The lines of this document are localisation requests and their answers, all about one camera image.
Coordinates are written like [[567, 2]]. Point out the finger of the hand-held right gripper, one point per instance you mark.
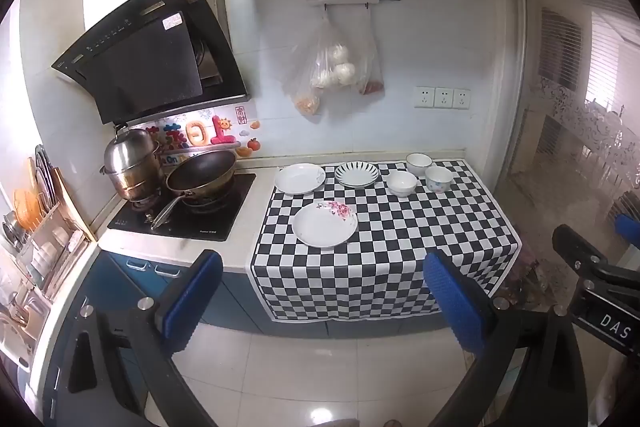
[[630, 229], [577, 249]]

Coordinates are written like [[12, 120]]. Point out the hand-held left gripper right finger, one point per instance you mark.
[[452, 302]]

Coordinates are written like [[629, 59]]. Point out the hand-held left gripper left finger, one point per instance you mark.
[[192, 302]]

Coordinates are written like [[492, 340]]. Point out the blue floral white bowl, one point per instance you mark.
[[439, 181]]

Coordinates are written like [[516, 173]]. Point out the plain white bowl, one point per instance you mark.
[[401, 184], [419, 163]]

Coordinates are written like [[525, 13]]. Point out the pink floral white plate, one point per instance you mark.
[[320, 227]]

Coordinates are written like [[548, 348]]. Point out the blue leaf striped plate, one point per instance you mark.
[[357, 175]]

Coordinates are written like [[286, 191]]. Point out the plain white plate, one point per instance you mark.
[[300, 179]]

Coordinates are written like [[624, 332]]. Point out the black white checkered cloth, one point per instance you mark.
[[400, 257]]

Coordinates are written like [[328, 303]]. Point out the black induction cooktop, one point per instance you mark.
[[215, 222]]

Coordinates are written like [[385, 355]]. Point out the patterned glass sliding door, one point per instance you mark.
[[565, 107]]

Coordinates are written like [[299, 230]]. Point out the wooden cutting board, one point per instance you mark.
[[75, 207]]

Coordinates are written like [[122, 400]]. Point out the steel steamer pot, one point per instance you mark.
[[130, 162]]

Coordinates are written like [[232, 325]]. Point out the dish rack with dishes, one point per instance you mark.
[[35, 247]]

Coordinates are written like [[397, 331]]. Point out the clear bag with red food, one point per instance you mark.
[[371, 72]]

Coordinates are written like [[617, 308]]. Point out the black range hood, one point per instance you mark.
[[145, 62]]

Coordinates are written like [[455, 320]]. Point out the plastic bags with garlic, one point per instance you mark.
[[325, 62]]

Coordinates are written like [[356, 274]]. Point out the group of colourful wall stickers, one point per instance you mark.
[[200, 132]]

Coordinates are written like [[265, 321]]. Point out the white wall socket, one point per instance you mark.
[[443, 98], [461, 99], [424, 97]]

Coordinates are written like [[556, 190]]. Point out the wall hook rail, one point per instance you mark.
[[350, 0]]

